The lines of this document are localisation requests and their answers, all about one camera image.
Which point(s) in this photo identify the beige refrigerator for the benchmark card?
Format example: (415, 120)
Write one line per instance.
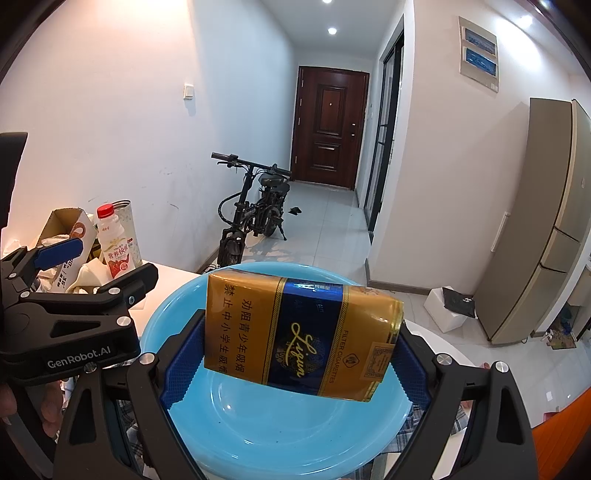
(531, 230)

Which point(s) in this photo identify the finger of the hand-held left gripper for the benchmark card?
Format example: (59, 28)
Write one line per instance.
(129, 284)
(60, 251)

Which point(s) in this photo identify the orange chair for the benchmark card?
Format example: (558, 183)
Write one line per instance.
(563, 452)

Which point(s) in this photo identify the white crumpled paper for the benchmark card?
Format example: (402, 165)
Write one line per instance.
(87, 277)

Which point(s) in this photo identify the blue plaid cloth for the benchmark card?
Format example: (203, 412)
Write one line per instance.
(457, 420)

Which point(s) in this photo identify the gold blue cigarette pack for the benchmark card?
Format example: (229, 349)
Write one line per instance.
(300, 332)

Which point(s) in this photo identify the black electric bicycle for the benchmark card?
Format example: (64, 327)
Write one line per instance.
(258, 212)

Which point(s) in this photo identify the person's left hand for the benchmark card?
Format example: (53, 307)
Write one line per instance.
(48, 406)

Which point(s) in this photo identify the black bag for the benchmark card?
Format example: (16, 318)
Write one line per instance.
(459, 300)

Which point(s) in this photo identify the white light switch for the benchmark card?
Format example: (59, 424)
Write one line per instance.
(189, 91)

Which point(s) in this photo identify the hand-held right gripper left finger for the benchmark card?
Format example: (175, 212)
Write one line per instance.
(184, 364)

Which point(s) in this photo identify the black framed glass door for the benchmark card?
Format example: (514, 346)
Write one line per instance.
(390, 115)

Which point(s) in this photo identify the red capped milk drink bottle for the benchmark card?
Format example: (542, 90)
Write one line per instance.
(117, 249)

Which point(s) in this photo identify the open cardboard box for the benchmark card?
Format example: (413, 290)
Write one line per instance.
(64, 221)

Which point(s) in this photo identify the white foam box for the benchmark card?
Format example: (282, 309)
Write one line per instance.
(443, 314)

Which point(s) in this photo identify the grey wall electrical panel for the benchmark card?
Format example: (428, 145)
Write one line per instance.
(478, 69)

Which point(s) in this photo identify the blue plastic basin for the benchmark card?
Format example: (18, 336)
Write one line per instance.
(277, 434)

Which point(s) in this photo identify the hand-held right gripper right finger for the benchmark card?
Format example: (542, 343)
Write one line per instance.
(415, 369)

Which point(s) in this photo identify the brown entrance door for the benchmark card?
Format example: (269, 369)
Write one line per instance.
(330, 129)

